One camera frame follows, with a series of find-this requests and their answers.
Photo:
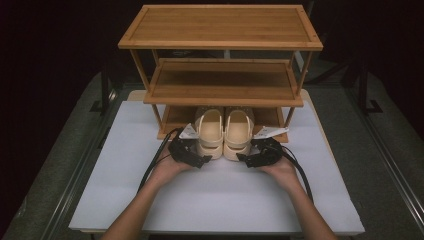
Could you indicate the three-tier wooden shoe rack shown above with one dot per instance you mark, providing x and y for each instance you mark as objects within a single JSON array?
[{"x": 220, "y": 26}]

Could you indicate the black metal stand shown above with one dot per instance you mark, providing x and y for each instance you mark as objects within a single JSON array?
[
  {"x": 364, "y": 90},
  {"x": 105, "y": 86}
]

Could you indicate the person's left hand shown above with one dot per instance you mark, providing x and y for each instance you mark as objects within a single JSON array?
[{"x": 168, "y": 170}]

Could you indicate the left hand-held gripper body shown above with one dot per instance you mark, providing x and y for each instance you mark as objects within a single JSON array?
[{"x": 183, "y": 151}]

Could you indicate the person's right hand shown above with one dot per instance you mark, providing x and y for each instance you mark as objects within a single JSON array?
[{"x": 283, "y": 173}]

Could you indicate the aluminium frame rail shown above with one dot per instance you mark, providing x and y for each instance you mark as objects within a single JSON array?
[
  {"x": 383, "y": 156},
  {"x": 80, "y": 176}
]

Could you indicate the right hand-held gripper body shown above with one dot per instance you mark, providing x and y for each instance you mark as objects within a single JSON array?
[{"x": 265, "y": 155}]

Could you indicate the cream foam clog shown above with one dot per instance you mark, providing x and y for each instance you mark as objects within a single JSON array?
[
  {"x": 238, "y": 133},
  {"x": 210, "y": 133}
]

